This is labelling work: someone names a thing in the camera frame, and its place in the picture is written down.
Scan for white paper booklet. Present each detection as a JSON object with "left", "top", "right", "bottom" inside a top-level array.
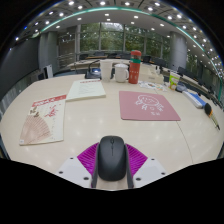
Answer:
[{"left": 65, "top": 78, "right": 107, "bottom": 102}]

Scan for dark office chairs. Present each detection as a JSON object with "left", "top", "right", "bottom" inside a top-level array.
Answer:
[{"left": 79, "top": 51, "right": 169, "bottom": 68}]

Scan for green white paper cup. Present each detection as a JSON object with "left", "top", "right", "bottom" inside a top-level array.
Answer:
[{"left": 168, "top": 71, "right": 181, "bottom": 91}]

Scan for black gooseneck desk microphone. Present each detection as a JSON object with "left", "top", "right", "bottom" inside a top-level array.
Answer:
[{"left": 84, "top": 59, "right": 102, "bottom": 80}]

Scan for dark gooseneck desk microphone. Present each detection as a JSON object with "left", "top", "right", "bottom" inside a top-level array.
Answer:
[{"left": 175, "top": 82, "right": 188, "bottom": 93}]

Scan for black handheld microphone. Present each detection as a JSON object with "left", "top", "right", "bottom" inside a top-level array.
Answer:
[{"left": 203, "top": 102, "right": 221, "bottom": 131}]

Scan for long curved conference desk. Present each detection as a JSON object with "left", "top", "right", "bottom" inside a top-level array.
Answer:
[{"left": 69, "top": 58, "right": 158, "bottom": 73}]

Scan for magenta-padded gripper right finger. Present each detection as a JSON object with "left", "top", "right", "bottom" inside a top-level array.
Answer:
[{"left": 123, "top": 143, "right": 167, "bottom": 189}]

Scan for red white fan-print magazine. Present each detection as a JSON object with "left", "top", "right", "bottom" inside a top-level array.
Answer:
[{"left": 18, "top": 94, "right": 68, "bottom": 146}]

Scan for red bottle with green band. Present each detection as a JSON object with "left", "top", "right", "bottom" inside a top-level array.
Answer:
[{"left": 128, "top": 49, "right": 143, "bottom": 85}]

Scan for white lidded mug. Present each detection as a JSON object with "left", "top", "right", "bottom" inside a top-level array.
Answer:
[{"left": 113, "top": 63, "right": 130, "bottom": 84}]

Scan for blue white book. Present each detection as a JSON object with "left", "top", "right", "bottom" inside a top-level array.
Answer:
[{"left": 182, "top": 89, "right": 207, "bottom": 110}]

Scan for colourful sticker sheet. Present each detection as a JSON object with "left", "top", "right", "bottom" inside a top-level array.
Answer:
[{"left": 138, "top": 80, "right": 169, "bottom": 93}]

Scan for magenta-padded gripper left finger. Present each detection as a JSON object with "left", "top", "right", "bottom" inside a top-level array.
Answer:
[{"left": 55, "top": 142, "right": 101, "bottom": 189}]

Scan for white standing panel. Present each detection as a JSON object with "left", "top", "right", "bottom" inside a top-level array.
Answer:
[{"left": 42, "top": 64, "right": 54, "bottom": 80}]

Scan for beige cardboard box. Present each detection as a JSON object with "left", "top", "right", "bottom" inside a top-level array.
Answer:
[{"left": 139, "top": 63, "right": 165, "bottom": 84}]

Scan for black computer mouse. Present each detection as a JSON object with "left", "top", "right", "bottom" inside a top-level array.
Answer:
[{"left": 97, "top": 135, "right": 128, "bottom": 182}]

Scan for ceiling lights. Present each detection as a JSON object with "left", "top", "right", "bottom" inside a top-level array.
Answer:
[{"left": 13, "top": 0, "right": 224, "bottom": 68}]

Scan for pink printed mouse pad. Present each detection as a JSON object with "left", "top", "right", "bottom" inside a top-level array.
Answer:
[{"left": 118, "top": 90, "right": 182, "bottom": 122}]

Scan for white paper cup stack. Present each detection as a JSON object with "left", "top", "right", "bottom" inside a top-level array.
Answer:
[{"left": 99, "top": 59, "right": 114, "bottom": 83}]

